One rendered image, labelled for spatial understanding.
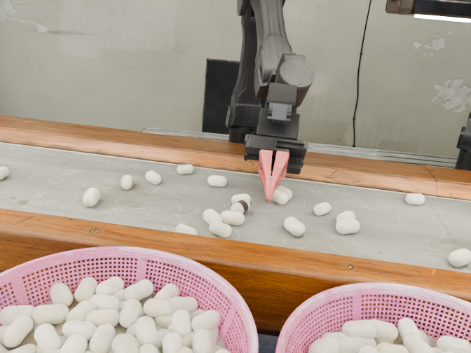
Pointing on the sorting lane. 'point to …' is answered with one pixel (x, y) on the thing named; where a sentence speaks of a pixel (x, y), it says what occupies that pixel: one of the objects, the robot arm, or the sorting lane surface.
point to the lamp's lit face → (444, 18)
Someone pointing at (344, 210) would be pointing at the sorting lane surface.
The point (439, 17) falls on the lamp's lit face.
